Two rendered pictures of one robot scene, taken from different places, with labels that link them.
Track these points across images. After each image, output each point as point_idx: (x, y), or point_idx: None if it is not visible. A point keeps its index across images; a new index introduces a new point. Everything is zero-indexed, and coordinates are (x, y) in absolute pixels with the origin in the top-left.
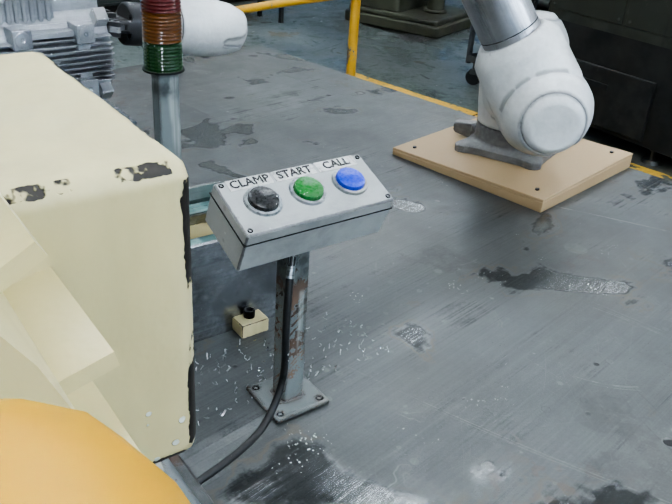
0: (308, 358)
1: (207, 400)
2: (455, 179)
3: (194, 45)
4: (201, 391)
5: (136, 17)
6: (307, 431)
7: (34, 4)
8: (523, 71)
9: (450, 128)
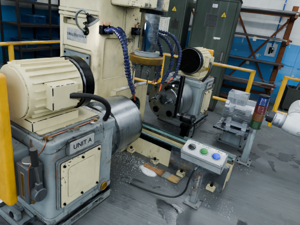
0: (210, 202)
1: (180, 189)
2: None
3: (285, 129)
4: (182, 187)
5: (269, 114)
6: (184, 208)
7: (241, 101)
8: None
9: None
